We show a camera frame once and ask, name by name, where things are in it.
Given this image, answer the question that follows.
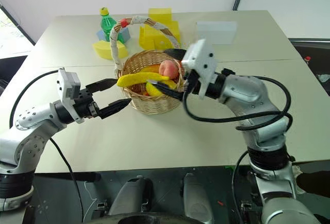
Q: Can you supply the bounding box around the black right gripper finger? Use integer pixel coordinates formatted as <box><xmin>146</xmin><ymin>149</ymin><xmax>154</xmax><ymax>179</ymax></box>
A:
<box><xmin>147</xmin><ymin>80</ymin><xmax>185</xmax><ymax>102</ymax></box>
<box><xmin>163</xmin><ymin>48</ymin><xmax>187</xmax><ymax>61</ymax></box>

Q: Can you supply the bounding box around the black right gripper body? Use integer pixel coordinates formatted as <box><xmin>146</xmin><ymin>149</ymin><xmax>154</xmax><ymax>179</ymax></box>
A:
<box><xmin>184</xmin><ymin>68</ymin><xmax>204</xmax><ymax>95</ymax></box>

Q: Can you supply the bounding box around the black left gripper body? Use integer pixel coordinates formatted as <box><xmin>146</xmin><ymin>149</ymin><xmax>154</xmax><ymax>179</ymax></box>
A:
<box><xmin>74</xmin><ymin>88</ymin><xmax>101</xmax><ymax>119</ymax></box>

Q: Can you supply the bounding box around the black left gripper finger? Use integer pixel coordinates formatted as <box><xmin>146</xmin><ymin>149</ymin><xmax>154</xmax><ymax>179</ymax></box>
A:
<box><xmin>98</xmin><ymin>98</ymin><xmax>132</xmax><ymax>120</ymax></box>
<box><xmin>85</xmin><ymin>78</ymin><xmax>118</xmax><ymax>94</ymax></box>

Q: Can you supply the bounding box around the pink peach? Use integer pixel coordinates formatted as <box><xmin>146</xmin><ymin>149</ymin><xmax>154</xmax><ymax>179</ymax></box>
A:
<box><xmin>158</xmin><ymin>60</ymin><xmax>180</xmax><ymax>80</ymax></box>

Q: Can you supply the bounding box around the yellow lemon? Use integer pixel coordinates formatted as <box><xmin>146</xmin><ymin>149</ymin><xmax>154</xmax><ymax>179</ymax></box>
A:
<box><xmin>145</xmin><ymin>79</ymin><xmax>178</xmax><ymax>97</ymax></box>

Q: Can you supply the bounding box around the orange mango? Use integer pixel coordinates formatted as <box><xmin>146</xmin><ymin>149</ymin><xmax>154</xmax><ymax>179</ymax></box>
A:
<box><xmin>140</xmin><ymin>64</ymin><xmax>162</xmax><ymax>75</ymax></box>

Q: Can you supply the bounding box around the yellow stepped foam block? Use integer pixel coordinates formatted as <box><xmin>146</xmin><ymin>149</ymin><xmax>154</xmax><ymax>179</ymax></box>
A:
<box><xmin>139</xmin><ymin>20</ymin><xmax>182</xmax><ymax>51</ymax></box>

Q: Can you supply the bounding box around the yellow banana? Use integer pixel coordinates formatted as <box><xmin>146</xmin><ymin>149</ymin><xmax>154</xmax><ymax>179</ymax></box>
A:
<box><xmin>117</xmin><ymin>72</ymin><xmax>171</xmax><ymax>89</ymax></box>

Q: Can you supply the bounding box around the yellow foam cube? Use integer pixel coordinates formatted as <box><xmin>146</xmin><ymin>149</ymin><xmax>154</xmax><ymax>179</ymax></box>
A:
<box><xmin>147</xmin><ymin>8</ymin><xmax>173</xmax><ymax>23</ymax></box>

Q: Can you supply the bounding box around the white foam block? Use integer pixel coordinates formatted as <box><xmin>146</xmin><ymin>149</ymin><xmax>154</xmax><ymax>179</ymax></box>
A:
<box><xmin>195</xmin><ymin>21</ymin><xmax>238</xmax><ymax>45</ymax></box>

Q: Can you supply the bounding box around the large blue foam block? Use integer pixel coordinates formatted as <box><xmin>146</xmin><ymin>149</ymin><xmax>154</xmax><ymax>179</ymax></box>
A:
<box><xmin>117</xmin><ymin>26</ymin><xmax>131</xmax><ymax>45</ymax></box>

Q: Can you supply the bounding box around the green plastic bottle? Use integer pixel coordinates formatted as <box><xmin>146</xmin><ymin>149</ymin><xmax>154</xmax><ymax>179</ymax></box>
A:
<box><xmin>100</xmin><ymin>7</ymin><xmax>118</xmax><ymax>42</ymax></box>

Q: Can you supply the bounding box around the black horizontal bar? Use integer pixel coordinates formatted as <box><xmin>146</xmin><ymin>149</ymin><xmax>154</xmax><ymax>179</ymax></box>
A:
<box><xmin>34</xmin><ymin>171</ymin><xmax>102</xmax><ymax>183</ymax></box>

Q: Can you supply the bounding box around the grey rounded robot leg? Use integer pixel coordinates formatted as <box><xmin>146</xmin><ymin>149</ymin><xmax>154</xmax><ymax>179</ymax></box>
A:
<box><xmin>182</xmin><ymin>173</ymin><xmax>215</xmax><ymax>224</ymax></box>
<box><xmin>108</xmin><ymin>175</ymin><xmax>153</xmax><ymax>216</ymax></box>

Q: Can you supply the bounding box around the black side table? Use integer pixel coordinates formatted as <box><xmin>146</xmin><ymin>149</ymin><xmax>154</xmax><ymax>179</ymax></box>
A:
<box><xmin>288</xmin><ymin>38</ymin><xmax>330</xmax><ymax>96</ymax></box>

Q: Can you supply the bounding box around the wicker basket with handle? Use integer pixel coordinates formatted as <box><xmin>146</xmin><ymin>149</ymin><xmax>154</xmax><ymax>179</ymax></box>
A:
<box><xmin>109</xmin><ymin>15</ymin><xmax>187</xmax><ymax>115</ymax></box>

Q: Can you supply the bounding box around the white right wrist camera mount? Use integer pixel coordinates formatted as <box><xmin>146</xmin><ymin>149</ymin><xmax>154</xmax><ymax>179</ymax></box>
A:
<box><xmin>180</xmin><ymin>38</ymin><xmax>220</xmax><ymax>99</ymax></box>

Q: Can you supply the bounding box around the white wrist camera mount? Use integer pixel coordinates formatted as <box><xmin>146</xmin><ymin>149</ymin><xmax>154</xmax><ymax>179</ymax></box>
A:
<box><xmin>57</xmin><ymin>67</ymin><xmax>85</xmax><ymax>124</ymax></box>
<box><xmin>180</xmin><ymin>38</ymin><xmax>220</xmax><ymax>99</ymax></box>

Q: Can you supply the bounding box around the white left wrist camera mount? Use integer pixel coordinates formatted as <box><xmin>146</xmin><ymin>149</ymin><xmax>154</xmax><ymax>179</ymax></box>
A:
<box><xmin>57</xmin><ymin>67</ymin><xmax>85</xmax><ymax>124</ymax></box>

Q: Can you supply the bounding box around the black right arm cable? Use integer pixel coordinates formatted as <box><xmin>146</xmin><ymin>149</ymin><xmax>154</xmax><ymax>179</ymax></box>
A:
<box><xmin>181</xmin><ymin>76</ymin><xmax>294</xmax><ymax>132</ymax></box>

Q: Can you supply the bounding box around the black cable at right shoulder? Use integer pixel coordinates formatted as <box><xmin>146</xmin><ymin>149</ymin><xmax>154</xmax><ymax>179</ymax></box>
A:
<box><xmin>231</xmin><ymin>150</ymin><xmax>250</xmax><ymax>224</ymax></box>

